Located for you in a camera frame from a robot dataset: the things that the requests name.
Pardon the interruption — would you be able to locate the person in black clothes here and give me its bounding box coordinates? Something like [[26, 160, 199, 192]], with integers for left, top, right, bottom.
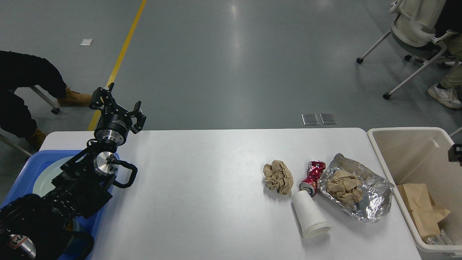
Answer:
[[0, 50, 67, 138]]

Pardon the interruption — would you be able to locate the green plate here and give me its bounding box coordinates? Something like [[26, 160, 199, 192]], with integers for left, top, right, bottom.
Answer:
[[32, 157, 71, 197]]

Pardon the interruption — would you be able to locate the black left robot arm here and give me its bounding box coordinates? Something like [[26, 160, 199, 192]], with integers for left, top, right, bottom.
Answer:
[[0, 83, 146, 260]]

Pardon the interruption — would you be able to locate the brown paper ball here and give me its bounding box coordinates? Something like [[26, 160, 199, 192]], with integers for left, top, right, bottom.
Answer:
[[263, 160, 293, 195]]

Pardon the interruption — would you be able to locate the crushed red soda can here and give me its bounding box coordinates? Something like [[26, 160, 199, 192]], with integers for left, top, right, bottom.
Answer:
[[298, 161, 326, 197]]

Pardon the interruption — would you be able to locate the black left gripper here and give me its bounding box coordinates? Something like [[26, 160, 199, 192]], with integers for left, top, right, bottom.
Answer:
[[88, 82, 147, 146]]

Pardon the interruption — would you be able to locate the brown paper bag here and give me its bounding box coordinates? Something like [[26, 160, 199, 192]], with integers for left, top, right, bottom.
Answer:
[[397, 183, 450, 241]]

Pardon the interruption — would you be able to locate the foil wrapper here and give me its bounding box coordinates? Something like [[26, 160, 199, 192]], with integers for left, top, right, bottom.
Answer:
[[318, 153, 395, 223]]

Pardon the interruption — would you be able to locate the crumpled paper in foil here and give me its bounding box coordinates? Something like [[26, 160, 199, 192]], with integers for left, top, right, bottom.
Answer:
[[327, 170, 363, 210]]

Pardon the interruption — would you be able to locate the white office chair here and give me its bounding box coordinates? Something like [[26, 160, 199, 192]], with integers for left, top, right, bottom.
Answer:
[[356, 0, 458, 99]]

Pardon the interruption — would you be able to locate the clear plastic bottle in bin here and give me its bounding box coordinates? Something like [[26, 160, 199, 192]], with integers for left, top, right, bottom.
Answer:
[[423, 229, 455, 246]]

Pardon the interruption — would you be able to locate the beige plastic bin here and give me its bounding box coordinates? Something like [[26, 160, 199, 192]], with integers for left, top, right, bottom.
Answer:
[[367, 127, 462, 260]]

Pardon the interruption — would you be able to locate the grey chair leg with caster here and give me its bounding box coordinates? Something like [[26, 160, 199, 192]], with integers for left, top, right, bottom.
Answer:
[[30, 86, 60, 114]]

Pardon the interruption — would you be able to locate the white paper cup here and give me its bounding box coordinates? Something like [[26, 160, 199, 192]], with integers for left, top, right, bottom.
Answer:
[[291, 190, 332, 239]]

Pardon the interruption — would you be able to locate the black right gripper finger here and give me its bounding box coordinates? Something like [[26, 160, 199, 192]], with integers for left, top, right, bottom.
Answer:
[[448, 144, 462, 163]]

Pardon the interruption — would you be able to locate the person in beige trousers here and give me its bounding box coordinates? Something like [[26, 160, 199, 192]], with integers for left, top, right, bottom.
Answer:
[[427, 0, 462, 109]]

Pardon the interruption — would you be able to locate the silver floor plate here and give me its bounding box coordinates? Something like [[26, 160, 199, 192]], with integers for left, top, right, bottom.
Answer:
[[301, 113, 320, 126], [319, 113, 338, 125]]

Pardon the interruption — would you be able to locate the tan boot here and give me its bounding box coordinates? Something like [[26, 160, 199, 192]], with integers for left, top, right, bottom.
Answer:
[[57, 86, 92, 107], [25, 128, 48, 150]]

